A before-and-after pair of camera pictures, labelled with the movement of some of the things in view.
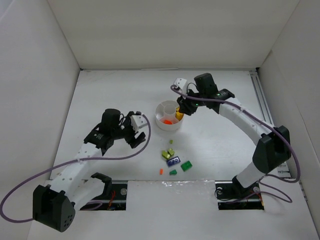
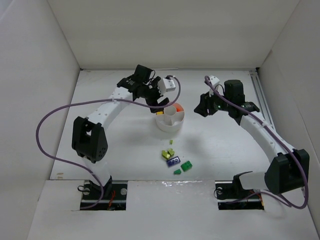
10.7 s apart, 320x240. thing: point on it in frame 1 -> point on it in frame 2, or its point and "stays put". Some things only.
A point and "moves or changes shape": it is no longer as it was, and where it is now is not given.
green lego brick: [186, 166] stays put
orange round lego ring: [168, 122] moves or changes shape
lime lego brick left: [165, 155] stays put
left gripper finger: [140, 138] -> [160, 102]
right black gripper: [187, 105] -> [206, 104]
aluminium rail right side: [266, 114] stays put
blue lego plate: [173, 161] stays put
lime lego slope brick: [171, 151] stays put
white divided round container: [165, 116] stays put
